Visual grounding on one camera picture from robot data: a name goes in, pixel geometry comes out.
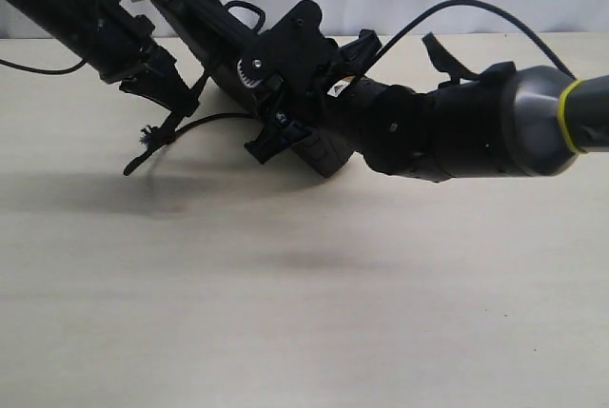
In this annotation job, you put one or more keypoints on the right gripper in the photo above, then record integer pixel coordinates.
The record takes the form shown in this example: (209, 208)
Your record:
(294, 65)

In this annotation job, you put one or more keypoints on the black plastic carry case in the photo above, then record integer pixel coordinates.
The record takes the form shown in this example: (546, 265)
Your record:
(216, 32)

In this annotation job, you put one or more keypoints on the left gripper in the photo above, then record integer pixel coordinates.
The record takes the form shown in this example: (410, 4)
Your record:
(125, 51)

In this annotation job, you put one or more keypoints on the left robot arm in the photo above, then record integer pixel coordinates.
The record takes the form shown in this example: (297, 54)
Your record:
(71, 22)

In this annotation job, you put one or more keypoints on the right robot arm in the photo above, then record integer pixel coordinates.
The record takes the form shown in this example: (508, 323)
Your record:
(503, 121)

